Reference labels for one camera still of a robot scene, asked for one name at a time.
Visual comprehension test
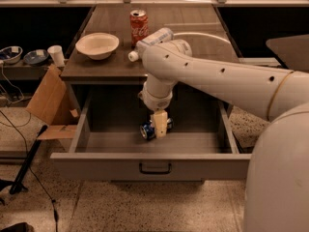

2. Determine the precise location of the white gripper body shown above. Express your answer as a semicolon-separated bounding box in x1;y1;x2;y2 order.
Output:
138;91;173;111

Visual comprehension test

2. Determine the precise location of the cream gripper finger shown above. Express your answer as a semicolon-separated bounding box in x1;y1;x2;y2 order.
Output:
151;110;168;138

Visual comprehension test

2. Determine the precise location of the blue pepsi can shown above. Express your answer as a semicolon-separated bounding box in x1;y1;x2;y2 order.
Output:
140;118;174;140

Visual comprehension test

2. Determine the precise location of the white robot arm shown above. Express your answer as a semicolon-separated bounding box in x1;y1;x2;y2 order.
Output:
142;42;309;232

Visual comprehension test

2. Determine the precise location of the grey open drawer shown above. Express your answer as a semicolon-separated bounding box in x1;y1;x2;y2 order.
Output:
51;85;251;181

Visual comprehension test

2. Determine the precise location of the grey cabinet with counter top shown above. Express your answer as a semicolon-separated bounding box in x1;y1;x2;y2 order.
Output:
60;4;248;117

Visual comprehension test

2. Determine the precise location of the red coca-cola can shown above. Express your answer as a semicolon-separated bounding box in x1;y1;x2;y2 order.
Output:
129;10;149;46

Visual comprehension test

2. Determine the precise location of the clear plastic water bottle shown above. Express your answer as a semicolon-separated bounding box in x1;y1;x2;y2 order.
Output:
128;28;174;62

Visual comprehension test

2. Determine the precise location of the white paper bowl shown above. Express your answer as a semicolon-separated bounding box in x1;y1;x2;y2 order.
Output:
75;33;119;60

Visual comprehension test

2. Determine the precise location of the brown cardboard box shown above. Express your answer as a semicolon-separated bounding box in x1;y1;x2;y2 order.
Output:
26;65;79;140

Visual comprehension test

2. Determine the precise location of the white paper cup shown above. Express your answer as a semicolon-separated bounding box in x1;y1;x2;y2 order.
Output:
47;45;65;67

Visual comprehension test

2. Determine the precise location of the blue bowl on shelf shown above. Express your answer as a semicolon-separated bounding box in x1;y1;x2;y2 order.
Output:
23;49;49;67

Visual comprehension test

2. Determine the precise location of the blue and white bowl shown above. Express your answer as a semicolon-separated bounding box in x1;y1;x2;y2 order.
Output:
0;46;23;65

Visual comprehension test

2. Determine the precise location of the black tripod leg left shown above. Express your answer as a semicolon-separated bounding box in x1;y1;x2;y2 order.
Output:
9;137;42;194

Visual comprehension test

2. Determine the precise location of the black drawer handle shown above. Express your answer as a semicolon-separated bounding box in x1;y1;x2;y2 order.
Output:
139;163;172;175

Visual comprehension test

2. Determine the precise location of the black floor cable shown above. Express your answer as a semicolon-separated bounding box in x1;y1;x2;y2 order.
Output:
0;109;60;232

